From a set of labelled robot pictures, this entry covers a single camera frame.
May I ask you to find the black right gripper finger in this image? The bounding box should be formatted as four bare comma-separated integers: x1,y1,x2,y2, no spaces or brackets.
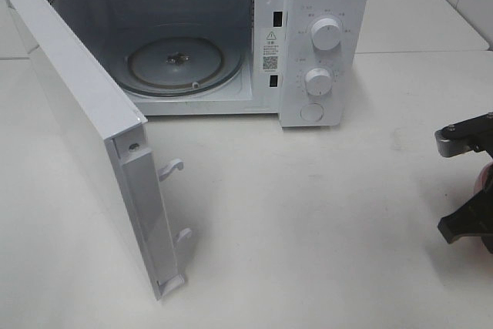
438,190,492,244
434,112,492,158

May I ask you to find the pink plate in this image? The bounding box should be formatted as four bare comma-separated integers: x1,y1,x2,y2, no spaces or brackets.
474,162,493,193

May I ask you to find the white round door button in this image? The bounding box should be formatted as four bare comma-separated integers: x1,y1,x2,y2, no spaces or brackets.
300,103,324,123

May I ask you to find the white microwave door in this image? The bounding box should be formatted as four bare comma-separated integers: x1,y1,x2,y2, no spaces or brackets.
5,0,192,299

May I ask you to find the white timer knob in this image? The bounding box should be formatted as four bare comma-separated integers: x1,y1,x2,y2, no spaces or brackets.
304,68,334,96

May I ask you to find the white power knob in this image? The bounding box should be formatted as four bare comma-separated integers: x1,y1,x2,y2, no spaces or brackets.
309,15,343,51

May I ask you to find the white microwave oven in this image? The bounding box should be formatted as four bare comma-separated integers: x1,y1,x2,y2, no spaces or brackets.
48,0,367,127

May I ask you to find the white warning label sticker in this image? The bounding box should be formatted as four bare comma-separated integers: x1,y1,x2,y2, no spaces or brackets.
260,29,282,72

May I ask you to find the glass turntable plate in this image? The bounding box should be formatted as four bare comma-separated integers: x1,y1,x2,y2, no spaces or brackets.
119,36,243,97

